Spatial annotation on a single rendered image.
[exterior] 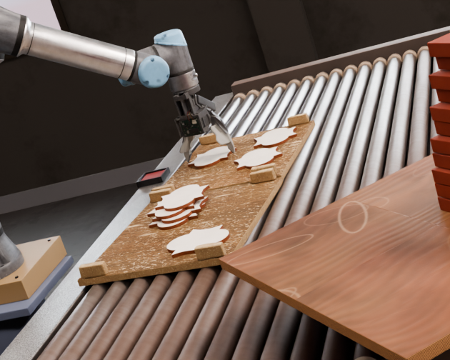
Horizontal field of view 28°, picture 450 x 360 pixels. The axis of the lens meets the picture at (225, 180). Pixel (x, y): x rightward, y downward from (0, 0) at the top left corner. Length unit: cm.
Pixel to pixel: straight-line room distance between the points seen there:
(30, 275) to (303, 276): 96
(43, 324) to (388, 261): 79
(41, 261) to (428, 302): 123
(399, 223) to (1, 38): 106
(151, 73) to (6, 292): 61
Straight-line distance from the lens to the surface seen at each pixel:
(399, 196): 148
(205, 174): 229
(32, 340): 175
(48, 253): 221
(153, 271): 181
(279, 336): 142
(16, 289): 210
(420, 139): 213
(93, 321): 172
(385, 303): 116
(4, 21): 208
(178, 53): 229
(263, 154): 227
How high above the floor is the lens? 157
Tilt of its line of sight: 17 degrees down
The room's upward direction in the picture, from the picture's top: 18 degrees counter-clockwise
